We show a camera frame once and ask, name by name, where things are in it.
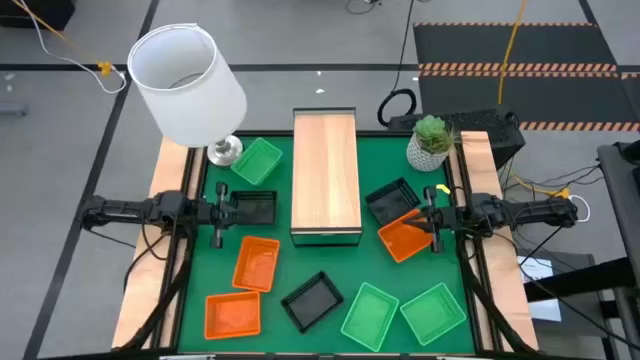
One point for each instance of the black perforated computer case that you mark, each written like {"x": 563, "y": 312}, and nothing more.
{"x": 480, "y": 122}

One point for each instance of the wooden shelf with black frame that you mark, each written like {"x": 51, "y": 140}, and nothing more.
{"x": 325, "y": 170}

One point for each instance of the black hazard-striped floor mat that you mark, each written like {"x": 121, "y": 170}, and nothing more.
{"x": 500, "y": 45}
{"x": 550, "y": 97}

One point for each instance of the wooden side panel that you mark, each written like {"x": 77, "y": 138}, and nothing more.
{"x": 145, "y": 290}
{"x": 505, "y": 280}

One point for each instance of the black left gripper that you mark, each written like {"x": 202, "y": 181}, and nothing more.
{"x": 218, "y": 230}

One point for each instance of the white paper sheet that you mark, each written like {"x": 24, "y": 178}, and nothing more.
{"x": 537, "y": 270}

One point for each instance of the orange plastic basket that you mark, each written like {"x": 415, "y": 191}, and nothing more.
{"x": 400, "y": 245}
{"x": 232, "y": 316}
{"x": 256, "y": 265}

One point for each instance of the green plastic basket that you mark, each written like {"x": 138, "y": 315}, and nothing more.
{"x": 432, "y": 314}
{"x": 257, "y": 161}
{"x": 370, "y": 317}

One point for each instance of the black plastic basket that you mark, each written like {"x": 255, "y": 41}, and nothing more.
{"x": 392, "y": 202}
{"x": 311, "y": 302}
{"x": 262, "y": 207}

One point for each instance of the yellow tape piece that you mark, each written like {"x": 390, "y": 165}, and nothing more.
{"x": 443, "y": 189}

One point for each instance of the white shade table lamp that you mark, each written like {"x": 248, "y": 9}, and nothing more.
{"x": 200, "y": 110}

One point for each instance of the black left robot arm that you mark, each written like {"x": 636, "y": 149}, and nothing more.
{"x": 125, "y": 210}

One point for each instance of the grey metal bar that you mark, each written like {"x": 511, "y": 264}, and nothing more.
{"x": 12, "y": 109}

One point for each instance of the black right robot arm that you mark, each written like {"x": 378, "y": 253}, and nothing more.
{"x": 525, "y": 210}

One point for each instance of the black equipment case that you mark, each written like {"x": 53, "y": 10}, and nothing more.
{"x": 40, "y": 12}

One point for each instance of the succulent in white pot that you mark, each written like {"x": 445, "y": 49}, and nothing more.
{"x": 427, "y": 155}

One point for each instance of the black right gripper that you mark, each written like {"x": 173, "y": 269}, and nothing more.
{"x": 437, "y": 242}

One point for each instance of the green table mat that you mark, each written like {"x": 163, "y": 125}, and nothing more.
{"x": 325, "y": 267}

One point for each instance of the black desk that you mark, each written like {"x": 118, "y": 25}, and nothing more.
{"x": 622, "y": 200}

